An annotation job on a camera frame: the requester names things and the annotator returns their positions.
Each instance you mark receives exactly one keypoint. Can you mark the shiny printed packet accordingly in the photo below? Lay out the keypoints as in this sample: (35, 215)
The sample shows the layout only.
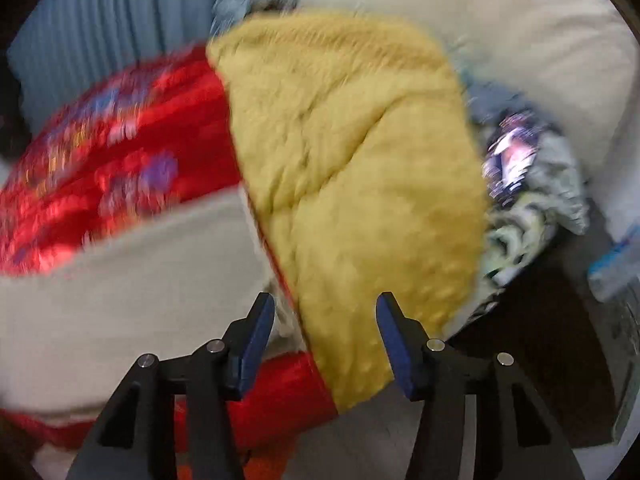
(510, 160)

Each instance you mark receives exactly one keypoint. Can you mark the pile of patterned clothes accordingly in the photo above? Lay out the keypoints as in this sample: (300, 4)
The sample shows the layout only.
(520, 240)

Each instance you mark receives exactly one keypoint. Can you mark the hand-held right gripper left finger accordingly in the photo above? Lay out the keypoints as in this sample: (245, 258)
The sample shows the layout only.
(255, 345)

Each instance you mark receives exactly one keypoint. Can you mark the red floral satin quilt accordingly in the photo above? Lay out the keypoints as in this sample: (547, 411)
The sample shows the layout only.
(165, 110)

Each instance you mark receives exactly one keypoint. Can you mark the cream upholstered headboard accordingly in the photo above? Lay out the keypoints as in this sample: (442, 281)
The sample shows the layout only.
(540, 45)

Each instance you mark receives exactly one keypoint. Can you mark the yellow fleece blanket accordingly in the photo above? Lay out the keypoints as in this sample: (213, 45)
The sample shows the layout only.
(350, 160)

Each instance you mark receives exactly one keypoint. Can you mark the beige pants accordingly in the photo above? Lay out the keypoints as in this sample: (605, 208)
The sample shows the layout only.
(125, 310)

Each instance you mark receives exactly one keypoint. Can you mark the blue curtain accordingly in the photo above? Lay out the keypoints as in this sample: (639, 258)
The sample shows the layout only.
(100, 30)

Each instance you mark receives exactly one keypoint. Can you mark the dark bedside table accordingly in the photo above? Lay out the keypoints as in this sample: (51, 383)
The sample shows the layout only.
(550, 340)

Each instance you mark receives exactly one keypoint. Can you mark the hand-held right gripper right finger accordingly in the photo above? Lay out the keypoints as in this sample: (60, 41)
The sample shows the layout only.
(395, 347)

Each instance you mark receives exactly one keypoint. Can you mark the light blue cloth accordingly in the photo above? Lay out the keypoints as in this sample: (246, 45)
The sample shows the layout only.
(492, 97)

